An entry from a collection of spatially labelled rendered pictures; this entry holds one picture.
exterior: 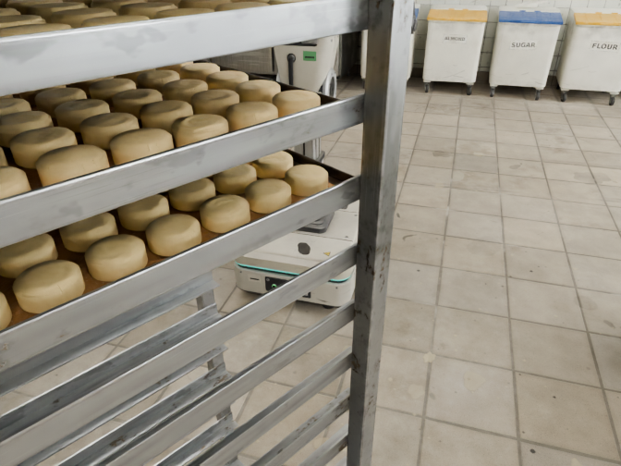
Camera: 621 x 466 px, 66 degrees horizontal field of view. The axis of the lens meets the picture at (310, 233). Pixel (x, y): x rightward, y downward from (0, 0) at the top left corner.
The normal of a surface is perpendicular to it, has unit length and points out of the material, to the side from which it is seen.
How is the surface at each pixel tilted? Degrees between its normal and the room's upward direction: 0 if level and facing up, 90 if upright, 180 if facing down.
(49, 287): 0
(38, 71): 90
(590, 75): 93
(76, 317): 90
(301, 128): 90
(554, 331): 0
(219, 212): 0
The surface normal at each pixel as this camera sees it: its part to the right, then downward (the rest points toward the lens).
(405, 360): -0.01, -0.85
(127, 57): 0.68, 0.38
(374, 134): -0.73, 0.36
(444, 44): -0.30, 0.52
